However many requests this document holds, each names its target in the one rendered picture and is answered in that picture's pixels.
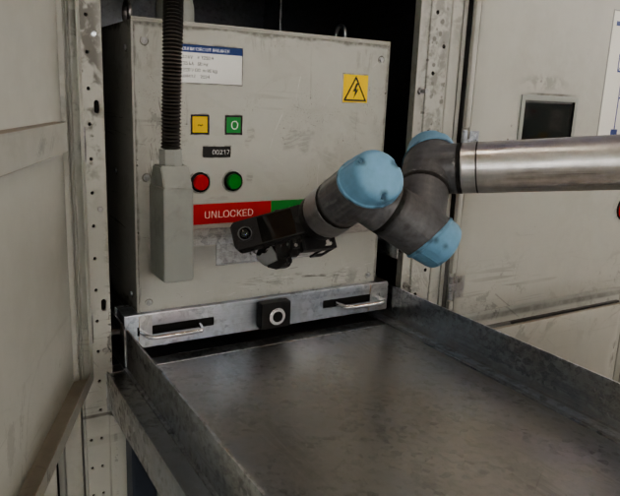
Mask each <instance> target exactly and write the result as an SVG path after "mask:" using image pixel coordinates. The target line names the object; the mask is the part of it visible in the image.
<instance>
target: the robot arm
mask: <svg viewBox="0 0 620 496"><path fill-rule="evenodd" d="M595 190H620V134H619V135H601V136H582V137H564V138H545V139H527V140H509V141H490V142H472V143H454V142H453V141H452V139H451V138H450V137H449V136H448V135H446V134H444V133H440V132H437V131H433V130H430V131H424V132H421V133H419V134H417V135H416V136H414V137H413V138H412V139H411V141H410V142H409V144H408V147H407V150H406V153H405V154H404V156H403V168H402V170H401V168H400V167H398V166H397V164H396V163H395V160H394V159H393V158H392V157H391V156H390V155H388V154H386V153H384V152H381V151H377V150H370V151H365V152H363V153H361V154H359V155H356V156H355V157H354V158H352V159H350V160H348V161H347V162H345V163H344V164H343V165H342V166H341V167H340V169H339V170H338V171H336V172H335V173H334V174H333V175H332V176H330V177H329V178H328V179H325V180H324V182H323V183H322V184H321V185H319V186H318V187H317V188H316V189H314V190H313V191H312V192H311V193H310V194H308V196H307V197H306V198H305V199H304V200H303V201H302V202H301V204H300V205H297V206H293V207H289V208H286V209H280V210H274V211H273V212H271V213H267V214H263V215H260V216H256V217H250V218H246V219H243V220H240V221H236V222H234V223H233V224H232V225H231V227H230V230H231V235H232V239H233V243H234V247H235V248H236V249H237V250H238V251H239V252H240V253H247V252H251V251H255V253H256V255H257V256H256V258H257V260H258V261H259V262H260V263H261V264H262V265H264V266H266V267H268V268H271V269H275V270H278V269H285V268H288V267H289V266H290V265H291V263H292V259H295V258H297V256H298V255H299V254H300V253H309V252H315V253H314V254H312V255H310V256H309V257H310V258H314V257H322V256H324V255H325V254H327V253H329V252H330V251H332V250H334V249H335V248H337V243H336V239H335V237H336V236H339V235H341V234H342V233H344V232H345V231H347V230H349V229H350V228H352V227H353V226H354V225H356V224H357V223H360V224H361V225H363V226H364V227H366V228H367V229H369V230H370V231H372V232H374V233H375V234H377V235H378V236H380V237H381V238H383V239H384V240H386V241H387V242H389V243H390V244H392V245H393V246H395V247H396V248H398V249H399V250H401V251H402V252H404V253H405V254H406V255H407V256H408V257H409V258H412V259H414V260H416V261H417V262H419V263H421V264H423V265H424V266H426V267H429V268H435V267H439V266H441V265H442V264H443V263H445V262H447V261H448V260H449V259H450V258H451V257H452V255H453V254H454V253H455V251H456V250H457V248H458V246H459V244H460V242H461V239H462V230H461V228H460V226H459V225H458V224H457V223H456V222H454V221H453V219H452V218H451V217H447V216H446V211H447V206H448V199H449V194H468V193H511V192H553V191H595ZM328 239H329V241H330V242H331V241H332V245H328V246H325V245H326V244H327V242H326V241H327V240H328ZM273 245H275V246H273ZM270 246H271V247H270ZM267 248H269V249H268V251H267V252H265V251H266V249H267ZM326 250H327V251H326ZM321 251H325V252H324V253H320V252H321ZM318 253H319V254H318Z"/></svg>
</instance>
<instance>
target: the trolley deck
mask: <svg viewBox="0 0 620 496"><path fill-rule="evenodd" d="M158 367H159V368H160V369H161V370H162V371H163V373H164V374H165V375H166V376H167V377H168V379H169V380H170V381H171V382H172V383H173V385H174V386H175V387H176V388H177V389H178V391H179V392H180V393H181V394H182V395H183V397H184V398H185V399H186V400H187V401H188V403H189V404H190V405H191V406H192V407H193V408H194V409H195V410H196V411H197V412H198V414H199V415H200V416H201V417H202V418H203V419H204V421H205V422H206V423H207V424H208V425H209V427H210V428H211V429H212V430H213V431H214V433H215V434H216V435H217V436H218V438H219V439H220V440H221V441H222V443H223V444H224V446H225V447H226V448H227V449H228V450H229V451H230V452H231V453H232V454H233V456H234V457H235V458H236V459H237V460H238V461H239V463H240V464H241V465H242V466H243V467H244V469H245V470H246V471H247V472H248V473H249V475H250V476H251V477H252V478H253V479H254V481H255V482H256V483H257V484H258V485H259V487H260V488H261V489H262V490H263V491H264V493H265V494H266V495H267V496H620V445H618V444H616V443H614V442H612V441H610V440H608V439H607V438H605V437H603V436H601V435H599V434H597V433H595V432H593V431H591V430H589V429H587V428H585V427H584V426H582V425H580V424H579V423H577V422H575V421H573V420H571V419H569V418H567V417H565V416H563V415H561V414H559V413H557V412H555V411H553V410H552V409H550V408H548V407H546V406H544V405H542V404H540V403H537V402H535V401H533V400H531V399H529V398H527V397H526V396H524V395H522V394H520V393H518V392H516V391H514V390H512V389H510V388H508V387H506V386H504V385H502V384H500V383H498V382H497V381H495V380H493V379H491V378H489V377H487V376H485V375H483V374H481V373H479V372H477V371H475V370H473V369H471V368H470V367H468V366H466V365H464V364H462V363H460V362H458V361H457V360H455V359H453V358H451V357H449V356H447V355H445V354H444V353H442V352H440V351H438V350H436V349H434V348H432V347H430V346H428V345H426V344H424V343H422V342H420V341H418V340H416V339H414V338H412V337H410V336H408V335H406V334H404V333H402V332H400V331H398V330H396V329H394V328H392V327H390V326H389V325H382V326H377V327H371V328H365V329H360V330H354V331H348V332H343V333H337V334H332V335H326V336H320V337H316V338H310V339H304V340H299V341H289V342H283V343H277V344H272V345H266V346H260V347H255V348H249V349H243V350H238V351H233V352H228V353H222V354H216V355H211V356H205V357H199V358H194V359H188V360H183V361H177V362H171V363H166V364H160V365H158ZM106 373H107V400H108V407H109V409H110V411H111V412H112V414H113V416H114V418H115V419H116V421H117V423H118V424H119V426H120V428H121V430H122V431H123V433H124V435H125V437H126V438H127V440H128V442H129V444H130V445H131V447H132V449H133V450H134V452H135V454H136V456H137V457H138V459H139V461H140V463H141V464H142V466H143V468H144V470H145V471H146V473H147V475H148V476H149V478H150V480H151V482H152V483H153V485H154V487H155V489H156V491H157V493H158V495H159V496H212V495H211V493H210V492H209V490H208V489H207V487H206V486H205V485H204V483H203V482H202V480H201V479H200V478H199V476H198V475H197V473H196V472H195V470H193V469H192V467H191V466H190V464H189V463H188V461H187V460H186V459H185V457H184V456H183V454H182V453H181V452H180V450H179V449H178V447H177V446H176V444H175V443H174V442H173V440H172V439H171V437H170V436H169V434H168V433H167V432H166V430H165V429H164V427H163V426H162V425H161V423H160V422H159V420H158V419H157V417H156V416H155V414H154V413H153V411H152V410H151V408H150V407H149V406H148V404H147V403H146V401H145V400H144V399H143V397H142V396H141V394H140V393H139V391H138V390H137V389H136V387H135V386H134V384H133V383H132V381H131V380H130V379H129V377H128V376H127V374H126V373H125V372H124V371H122V372H116V373H110V374H109V372H106Z"/></svg>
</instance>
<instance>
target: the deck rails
mask: <svg viewBox="0 0 620 496"><path fill-rule="evenodd" d="M387 325H389V326H390V327H392V328H394V329H396V330H398V331H400V332H402V333H404V334H406V335H408V336H410V337H412V338H414V339H416V340H418V341H420V342H422V343H424V344H426V345H428V346H430V347H432V348H434V349H436V350H438V351H440V352H442V353H444V354H445V355H447V356H449V357H451V358H453V359H455V360H457V361H458V362H460V363H462V364H464V365H466V366H468V367H470V368H471V369H473V370H475V371H477V372H479V373H481V374H483V375H485V376H487V377H489V378H491V379H493V380H495V381H497V382H498V383H500V384H502V385H504V386H506V387H508V388H510V389H512V390H514V391H516V392H518V393H520V394H522V395H524V396H526V397H527V398H529V399H531V400H533V401H535V402H537V403H540V404H542V405H544V406H546V407H548V408H550V409H552V410H553V411H555V412H557V413H559V414H561V415H563V416H565V417H567V418H569V419H571V420H573V421H575V422H577V423H579V424H580V425H582V426H584V427H585V428H587V429H589V430H591V431H593V432H595V433H597V434H599V435H601V436H603V437H605V438H607V439H608V440H610V441H612V442H614V443H616V444H618V445H620V383H619V382H616V381H614V380H612V379H609V378H607V377H605V376H602V375H600V374H598V373H595V372H593V371H591V370H588V369H587V368H585V367H582V366H580V365H578V364H575V363H573V362H571V361H568V360H566V359H564V358H561V357H559V356H557V355H554V354H552V353H550V352H547V351H545V350H543V349H540V348H538V347H536V346H533V345H531V344H529V343H526V342H524V341H520V340H518V339H516V338H513V337H511V336H509V335H506V334H504V333H502V332H499V331H497V330H495V329H492V328H490V327H488V326H485V325H483V324H481V323H478V322H476V321H474V320H471V319H470V318H468V317H465V316H463V315H461V314H458V313H456V312H454V311H451V310H449V309H447V308H444V307H442V306H440V305H437V304H435V303H433V302H430V301H428V300H426V299H423V298H421V297H419V296H416V295H414V294H412V293H409V292H407V291H405V290H402V293H401V306H400V318H399V321H394V322H388V323H387ZM126 350H127V368H125V369H124V372H125V373H126V374H127V376H128V377H129V379H130V380H131V381H132V383H133V384H134V386H135V387H136V389H137V390H138V391H139V393H140V394H141V396H142V397H143V399H144V400H145V401H146V403H147V404H148V406H149V407H150V408H151V410H152V411H153V413H154V414H155V416H156V417H157V419H158V420H159V422H160V423H161V425H162V426H163V427H164V429H165V430H166V432H167V433H168V434H169V436H170V437H171V439H172V440H173V442H174V443H175V444H176V446H177V447H178V449H179V450H180V452H181V453H182V454H183V456H184V457H185V459H186V460H187V461H188V463H189V464H190V466H191V467H192V469H193V470H195V472H196V473H197V475H198V476H199V478H200V479H201V480H202V482H203V483H204V485H205V486H206V487H207V489H208V490H209V492H210V493H211V495H212V496H267V495H266V494H265V493H264V491H263V490H262V489H261V488H260V487H259V485H258V484H257V483H256V482H255V481H254V479H253V478H252V477H251V476H250V475H249V473H248V472H247V471H246V470H245V469H244V467H243V466H242V465H241V464H240V463H239V461H238V460H237V459H236V458H235V457H234V456H233V454H232V453H231V452H230V451H229V450H228V449H227V448H226V447H225V446H224V444H223V443H222V441H221V440H220V439H219V438H218V436H217V435H216V434H215V433H214V431H213V430H212V429H211V428H210V427H209V425H208V424H207V423H206V422H205V421H204V419H203V418H202V417H201V416H200V415H199V414H198V412H197V411H196V410H195V409H194V408H193V407H192V406H191V405H190V404H189V403H188V401H187V400H186V399H185V398H184V397H183V395H182V394H181V393H180V392H179V391H178V389H177V388H176V387H175V386H174V385H173V383H172V382H171V381H170V380H169V379H168V377H167V376H166V375H165V374H164V373H163V371H162V370H161V369H160V368H159V367H158V366H157V364H156V363H155V362H154V361H153V359H152V358H151V357H150V356H149V355H148V353H147V352H146V351H145V350H144V349H143V347H142V346H141V345H140V344H139V343H138V341H137V340H136V339H135V338H134V337H133V335H132V334H131V333H130V332H129V331H128V330H126Z"/></svg>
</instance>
